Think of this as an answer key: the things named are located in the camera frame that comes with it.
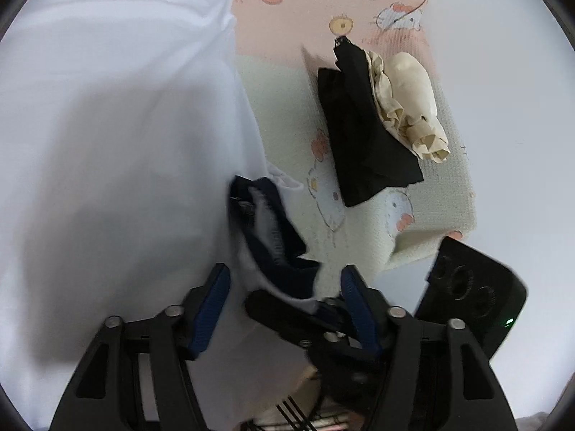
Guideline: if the pink cat printed blanket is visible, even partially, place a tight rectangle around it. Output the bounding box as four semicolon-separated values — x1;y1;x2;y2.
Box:
227;0;478;274

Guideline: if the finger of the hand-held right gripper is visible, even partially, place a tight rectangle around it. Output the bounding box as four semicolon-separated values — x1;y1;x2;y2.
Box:
245;288;360;352

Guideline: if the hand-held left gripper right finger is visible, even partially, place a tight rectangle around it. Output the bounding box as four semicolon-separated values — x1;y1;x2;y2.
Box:
340;265;522;431

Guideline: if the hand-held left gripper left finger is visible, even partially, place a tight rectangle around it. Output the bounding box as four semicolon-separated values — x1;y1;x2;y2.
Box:
49;262;232;431

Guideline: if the cream ruffled folded garment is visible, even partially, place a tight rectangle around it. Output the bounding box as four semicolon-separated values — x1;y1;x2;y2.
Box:
366;51;450;162

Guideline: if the white t-shirt with navy trim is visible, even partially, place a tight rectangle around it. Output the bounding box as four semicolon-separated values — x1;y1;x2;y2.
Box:
0;0;322;427

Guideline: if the black folded garment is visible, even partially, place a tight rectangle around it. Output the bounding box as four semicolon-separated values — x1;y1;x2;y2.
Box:
317;38;424;208

